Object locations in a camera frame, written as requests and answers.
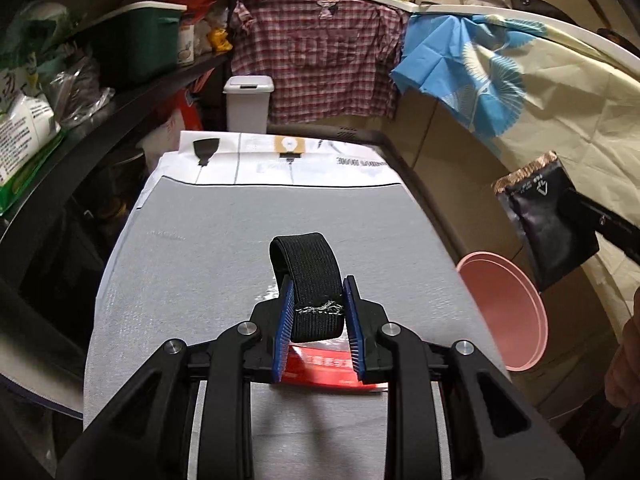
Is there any red white bag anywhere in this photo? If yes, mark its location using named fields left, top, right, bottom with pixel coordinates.
left=144, top=87, right=204, bottom=154

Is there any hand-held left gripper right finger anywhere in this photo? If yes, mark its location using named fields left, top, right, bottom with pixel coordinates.
left=342, top=274, right=586, bottom=480

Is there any white lidded bin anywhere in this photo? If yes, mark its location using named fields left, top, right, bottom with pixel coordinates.
left=222, top=75, right=276, bottom=134

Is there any white labelled jar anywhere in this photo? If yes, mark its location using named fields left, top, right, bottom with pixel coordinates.
left=177, top=17, right=197, bottom=66

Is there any red packet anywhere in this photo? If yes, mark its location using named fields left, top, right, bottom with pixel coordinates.
left=279, top=342, right=397, bottom=392

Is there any green white package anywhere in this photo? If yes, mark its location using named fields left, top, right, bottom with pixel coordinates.
left=0, top=60, right=67, bottom=217

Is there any red plaid shirt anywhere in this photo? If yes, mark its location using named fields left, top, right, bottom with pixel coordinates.
left=230, top=0, right=412, bottom=124

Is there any black foil packet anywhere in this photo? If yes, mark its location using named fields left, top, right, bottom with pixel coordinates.
left=490, top=149, right=600, bottom=291

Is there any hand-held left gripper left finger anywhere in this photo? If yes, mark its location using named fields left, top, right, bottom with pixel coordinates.
left=57, top=276, right=296, bottom=480

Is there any clear plastic bag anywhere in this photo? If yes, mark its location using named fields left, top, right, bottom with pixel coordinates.
left=47, top=54, right=117, bottom=129

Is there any white printed board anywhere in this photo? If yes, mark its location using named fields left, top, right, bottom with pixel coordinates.
left=144, top=130, right=402, bottom=189

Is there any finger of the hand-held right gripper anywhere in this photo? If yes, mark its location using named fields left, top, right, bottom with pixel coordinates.
left=562, top=187, right=640, bottom=257

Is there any person's right hand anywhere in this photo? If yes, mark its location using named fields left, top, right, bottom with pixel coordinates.
left=603, top=285, right=640, bottom=407

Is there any blue fan patterned cloth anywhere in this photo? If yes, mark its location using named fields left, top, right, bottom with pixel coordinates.
left=389, top=12, right=640, bottom=281

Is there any pink plastic basin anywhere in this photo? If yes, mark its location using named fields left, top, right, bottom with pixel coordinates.
left=456, top=251, right=549, bottom=374

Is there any green storage box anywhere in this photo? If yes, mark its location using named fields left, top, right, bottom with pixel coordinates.
left=94, top=0, right=189, bottom=87

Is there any black shelf rack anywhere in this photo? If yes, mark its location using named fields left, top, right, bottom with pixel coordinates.
left=0, top=0, right=242, bottom=376

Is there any black elastic band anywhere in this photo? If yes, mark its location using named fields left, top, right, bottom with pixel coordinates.
left=268, top=232, right=347, bottom=344

